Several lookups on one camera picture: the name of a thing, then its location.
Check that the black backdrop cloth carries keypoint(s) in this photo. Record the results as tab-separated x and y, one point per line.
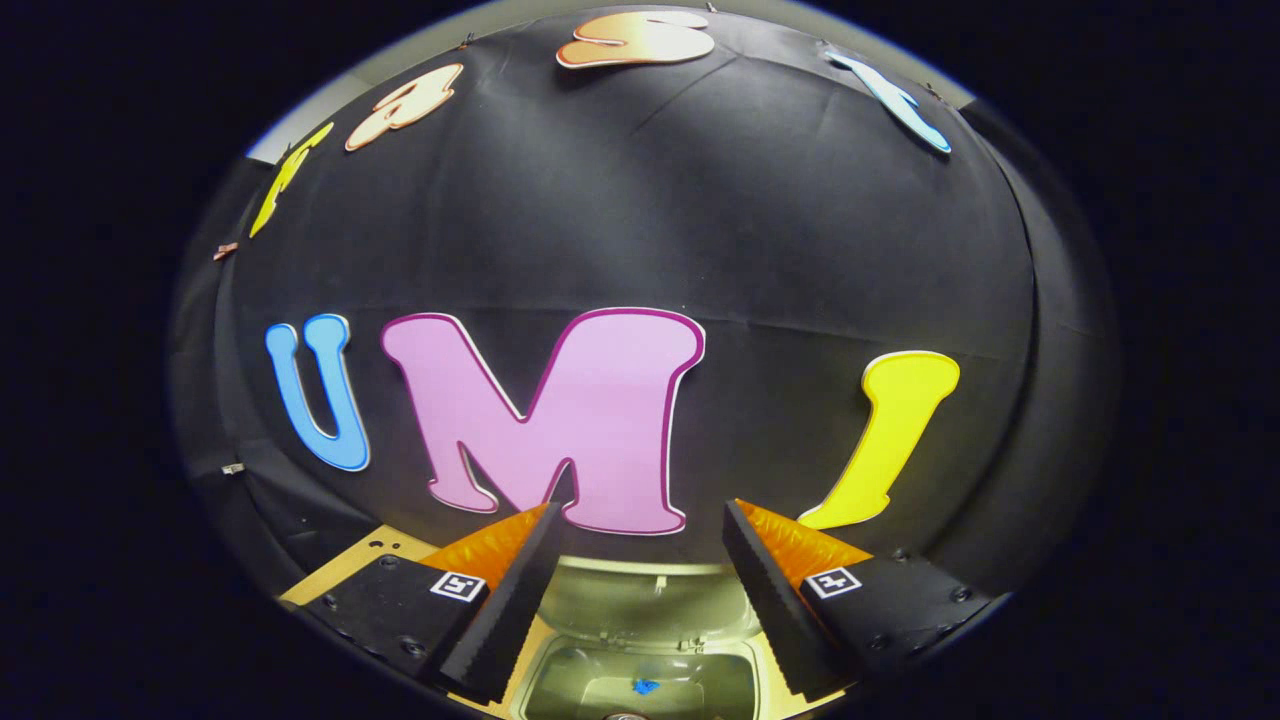
760	220

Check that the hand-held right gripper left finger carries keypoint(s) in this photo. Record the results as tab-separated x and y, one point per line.
505	610

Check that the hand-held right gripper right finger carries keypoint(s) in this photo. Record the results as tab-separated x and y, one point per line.
775	610

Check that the green desktop garbage bin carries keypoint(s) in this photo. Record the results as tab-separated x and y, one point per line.
650	610

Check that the blue paper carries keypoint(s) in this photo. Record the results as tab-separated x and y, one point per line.
646	686

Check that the copper backdrop clip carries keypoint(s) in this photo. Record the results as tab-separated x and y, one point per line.
226	250

